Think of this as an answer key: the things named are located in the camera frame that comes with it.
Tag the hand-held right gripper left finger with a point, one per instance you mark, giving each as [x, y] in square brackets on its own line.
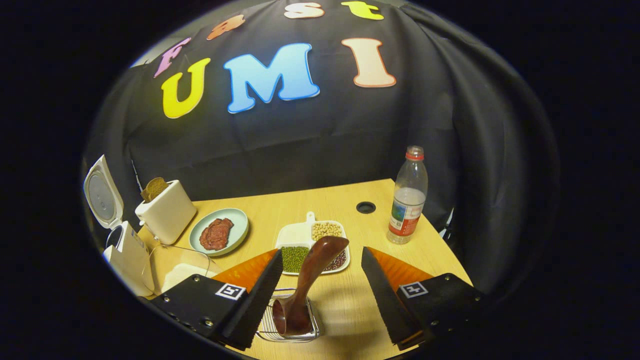
[200, 305]

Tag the brown bread slice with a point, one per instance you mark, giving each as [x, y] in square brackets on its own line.
[154, 188]

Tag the dark red beans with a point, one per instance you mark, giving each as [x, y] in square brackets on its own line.
[339, 261]

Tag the green mung beans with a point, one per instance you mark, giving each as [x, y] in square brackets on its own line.
[294, 258]

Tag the brown wooden spoon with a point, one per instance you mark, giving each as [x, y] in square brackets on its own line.
[312, 267]

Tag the yellow soybeans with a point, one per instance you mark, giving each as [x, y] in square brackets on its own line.
[326, 230]

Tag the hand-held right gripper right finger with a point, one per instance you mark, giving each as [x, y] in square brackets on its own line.
[440, 302]

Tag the black backdrop cloth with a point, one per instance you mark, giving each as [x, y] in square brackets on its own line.
[310, 145]

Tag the white divided dish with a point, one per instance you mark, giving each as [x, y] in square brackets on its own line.
[297, 234]

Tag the pale green plate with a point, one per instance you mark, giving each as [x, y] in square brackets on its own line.
[240, 225]

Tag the white rice cooker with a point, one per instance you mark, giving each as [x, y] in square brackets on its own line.
[127, 255]

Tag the white rice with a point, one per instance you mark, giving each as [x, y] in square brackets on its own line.
[296, 236]

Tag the white toaster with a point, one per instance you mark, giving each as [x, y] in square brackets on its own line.
[167, 215]

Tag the beige board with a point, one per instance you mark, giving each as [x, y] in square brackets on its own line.
[185, 274]

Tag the clear square chopstick holder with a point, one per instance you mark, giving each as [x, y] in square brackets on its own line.
[266, 327]

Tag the clear plastic tray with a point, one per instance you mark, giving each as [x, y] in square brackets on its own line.
[170, 255]

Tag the clear water bottle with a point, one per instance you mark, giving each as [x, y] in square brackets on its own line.
[407, 210]

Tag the brown meat slice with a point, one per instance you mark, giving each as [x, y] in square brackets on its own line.
[216, 234]

